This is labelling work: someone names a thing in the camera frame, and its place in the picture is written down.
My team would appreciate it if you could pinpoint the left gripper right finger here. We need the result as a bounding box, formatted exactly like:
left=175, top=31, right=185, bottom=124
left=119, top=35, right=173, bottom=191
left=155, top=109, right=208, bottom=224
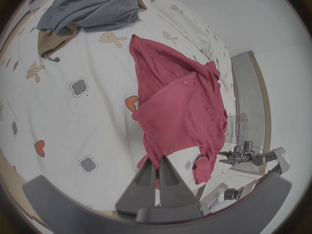
left=158, top=154, right=202, bottom=208

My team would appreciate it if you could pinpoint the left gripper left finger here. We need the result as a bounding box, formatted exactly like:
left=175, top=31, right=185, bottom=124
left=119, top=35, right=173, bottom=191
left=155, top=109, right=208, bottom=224
left=115, top=156, right=157, bottom=215

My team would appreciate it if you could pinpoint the red shirt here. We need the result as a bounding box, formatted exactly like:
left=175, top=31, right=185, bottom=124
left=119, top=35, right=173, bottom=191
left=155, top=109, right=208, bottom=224
left=129, top=34, right=229, bottom=191

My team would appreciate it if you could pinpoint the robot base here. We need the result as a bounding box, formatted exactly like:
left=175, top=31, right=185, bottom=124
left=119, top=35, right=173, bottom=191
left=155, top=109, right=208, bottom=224
left=200, top=182, right=229, bottom=215

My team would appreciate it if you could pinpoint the clear plastic box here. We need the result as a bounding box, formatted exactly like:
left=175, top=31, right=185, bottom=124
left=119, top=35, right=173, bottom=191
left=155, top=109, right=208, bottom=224
left=225, top=113, right=265, bottom=150

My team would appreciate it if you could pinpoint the bed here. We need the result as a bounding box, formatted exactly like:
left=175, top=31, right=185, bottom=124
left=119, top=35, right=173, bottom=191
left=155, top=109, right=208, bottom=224
left=0, top=0, right=272, bottom=219

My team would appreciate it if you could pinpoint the white printed quilt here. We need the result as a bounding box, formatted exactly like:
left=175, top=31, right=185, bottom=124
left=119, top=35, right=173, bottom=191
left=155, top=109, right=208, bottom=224
left=146, top=0, right=235, bottom=95

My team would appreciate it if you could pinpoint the brown garment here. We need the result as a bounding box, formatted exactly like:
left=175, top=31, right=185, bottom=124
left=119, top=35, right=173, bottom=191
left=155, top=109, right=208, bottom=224
left=38, top=0, right=147, bottom=63

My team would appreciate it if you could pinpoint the grey garment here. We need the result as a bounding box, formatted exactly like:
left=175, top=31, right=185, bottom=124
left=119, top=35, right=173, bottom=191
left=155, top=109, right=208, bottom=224
left=37, top=0, right=140, bottom=35

